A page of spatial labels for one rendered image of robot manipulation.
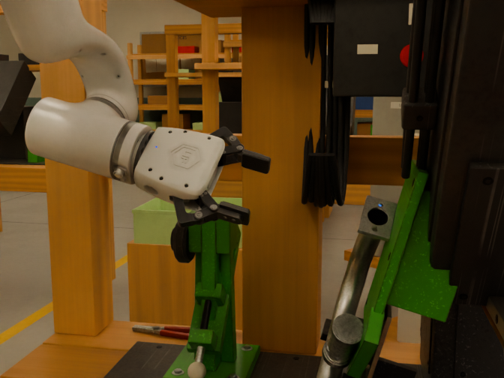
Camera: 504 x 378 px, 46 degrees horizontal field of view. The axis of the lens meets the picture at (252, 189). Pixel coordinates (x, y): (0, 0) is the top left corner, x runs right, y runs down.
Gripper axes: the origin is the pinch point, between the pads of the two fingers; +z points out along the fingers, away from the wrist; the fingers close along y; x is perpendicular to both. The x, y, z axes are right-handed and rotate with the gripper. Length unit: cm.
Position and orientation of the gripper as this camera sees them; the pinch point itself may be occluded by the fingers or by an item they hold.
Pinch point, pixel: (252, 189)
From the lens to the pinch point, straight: 80.0
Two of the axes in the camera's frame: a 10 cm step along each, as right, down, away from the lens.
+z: 9.5, 2.9, -1.4
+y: 3.1, -7.8, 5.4
